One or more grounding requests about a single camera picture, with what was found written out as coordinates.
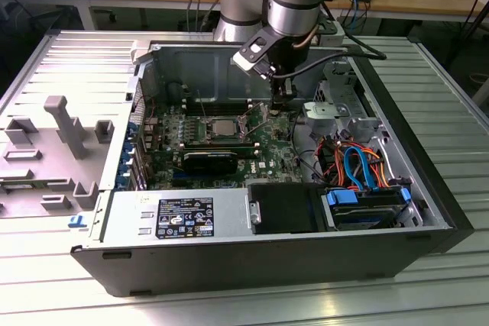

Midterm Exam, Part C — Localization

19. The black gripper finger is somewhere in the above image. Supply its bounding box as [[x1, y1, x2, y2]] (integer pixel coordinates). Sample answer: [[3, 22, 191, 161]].
[[273, 81, 297, 112]]

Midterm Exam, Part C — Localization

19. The metal socket cover frame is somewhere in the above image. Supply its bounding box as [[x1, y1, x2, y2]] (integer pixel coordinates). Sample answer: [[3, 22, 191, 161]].
[[237, 101, 270, 138]]

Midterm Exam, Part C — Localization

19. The silver wire locking lever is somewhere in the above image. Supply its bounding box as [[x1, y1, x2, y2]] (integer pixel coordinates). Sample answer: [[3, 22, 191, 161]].
[[246, 108, 270, 138], [196, 88, 210, 121]]

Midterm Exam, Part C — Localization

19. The silver CPU plate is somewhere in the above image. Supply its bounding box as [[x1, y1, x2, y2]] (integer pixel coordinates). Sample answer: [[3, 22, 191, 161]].
[[210, 118, 238, 137]]

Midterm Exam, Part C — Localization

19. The CPU socket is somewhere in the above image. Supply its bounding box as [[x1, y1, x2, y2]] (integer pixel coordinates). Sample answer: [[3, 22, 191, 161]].
[[204, 113, 250, 143]]

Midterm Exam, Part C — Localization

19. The silver metal drive cage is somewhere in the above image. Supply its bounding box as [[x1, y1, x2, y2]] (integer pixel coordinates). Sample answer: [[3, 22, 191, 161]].
[[301, 59, 387, 144]]

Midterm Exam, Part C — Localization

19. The green motherboard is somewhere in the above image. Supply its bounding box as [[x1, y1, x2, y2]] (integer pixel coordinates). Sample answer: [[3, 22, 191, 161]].
[[141, 98, 306, 192]]

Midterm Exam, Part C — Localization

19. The black graphics card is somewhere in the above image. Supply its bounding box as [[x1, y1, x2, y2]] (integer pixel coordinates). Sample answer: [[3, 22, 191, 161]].
[[180, 149, 240, 176]]

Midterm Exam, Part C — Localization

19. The hard disk in blue carrier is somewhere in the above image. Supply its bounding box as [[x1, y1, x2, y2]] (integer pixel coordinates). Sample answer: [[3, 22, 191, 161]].
[[320, 185, 413, 232]]

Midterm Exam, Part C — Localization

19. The pale grey case latch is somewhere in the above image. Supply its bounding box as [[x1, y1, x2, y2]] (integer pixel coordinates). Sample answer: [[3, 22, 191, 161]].
[[128, 38, 154, 66]]

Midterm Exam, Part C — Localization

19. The black PC case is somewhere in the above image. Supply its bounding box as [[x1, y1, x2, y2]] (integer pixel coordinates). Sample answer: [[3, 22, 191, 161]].
[[70, 37, 475, 299]]

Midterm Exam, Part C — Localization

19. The silver power supply box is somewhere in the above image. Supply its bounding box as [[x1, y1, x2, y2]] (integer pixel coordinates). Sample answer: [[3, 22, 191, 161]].
[[88, 187, 254, 245]]

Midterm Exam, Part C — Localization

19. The grey parts rack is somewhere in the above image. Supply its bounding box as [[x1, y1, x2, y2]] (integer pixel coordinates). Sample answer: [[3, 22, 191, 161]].
[[0, 95, 115, 221]]

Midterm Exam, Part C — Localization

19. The green RAM stick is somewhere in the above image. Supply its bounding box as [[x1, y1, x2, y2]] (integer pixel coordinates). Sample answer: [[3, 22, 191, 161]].
[[0, 183, 37, 192]]

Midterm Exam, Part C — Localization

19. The brown curved cable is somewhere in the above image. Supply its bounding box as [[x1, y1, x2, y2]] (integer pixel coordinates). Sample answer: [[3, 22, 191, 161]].
[[293, 24, 319, 51]]

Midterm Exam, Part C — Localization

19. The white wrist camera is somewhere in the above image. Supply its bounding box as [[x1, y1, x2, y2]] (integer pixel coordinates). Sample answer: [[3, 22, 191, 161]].
[[232, 27, 277, 76]]

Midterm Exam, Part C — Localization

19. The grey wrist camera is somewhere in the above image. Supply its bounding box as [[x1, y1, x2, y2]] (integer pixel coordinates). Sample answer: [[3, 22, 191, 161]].
[[316, 20, 345, 47]]

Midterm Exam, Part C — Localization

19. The black camera cable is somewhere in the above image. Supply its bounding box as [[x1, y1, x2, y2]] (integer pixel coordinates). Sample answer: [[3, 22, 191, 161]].
[[265, 45, 387, 78]]

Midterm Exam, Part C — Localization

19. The blue flat wire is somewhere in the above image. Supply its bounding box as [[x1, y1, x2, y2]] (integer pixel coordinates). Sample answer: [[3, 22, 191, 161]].
[[342, 144, 383, 193]]

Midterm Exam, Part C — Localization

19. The orange power wire bundle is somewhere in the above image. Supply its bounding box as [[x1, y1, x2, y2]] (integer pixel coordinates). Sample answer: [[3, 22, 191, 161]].
[[316, 140, 395, 192]]

